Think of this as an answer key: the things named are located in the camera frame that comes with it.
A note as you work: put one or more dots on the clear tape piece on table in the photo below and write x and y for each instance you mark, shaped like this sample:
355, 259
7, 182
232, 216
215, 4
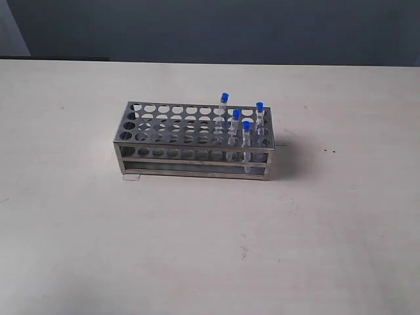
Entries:
131, 177

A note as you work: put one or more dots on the blue capped tube back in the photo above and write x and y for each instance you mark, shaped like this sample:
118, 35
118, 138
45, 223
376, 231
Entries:
220, 118

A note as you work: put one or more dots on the blue capped tube front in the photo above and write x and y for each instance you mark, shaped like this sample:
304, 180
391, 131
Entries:
246, 140

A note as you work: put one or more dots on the blue capped tube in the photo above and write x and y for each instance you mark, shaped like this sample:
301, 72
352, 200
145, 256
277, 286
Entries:
246, 140
259, 124
233, 128
220, 118

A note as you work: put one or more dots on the stainless steel test tube rack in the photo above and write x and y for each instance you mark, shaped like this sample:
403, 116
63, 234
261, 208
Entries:
178, 140

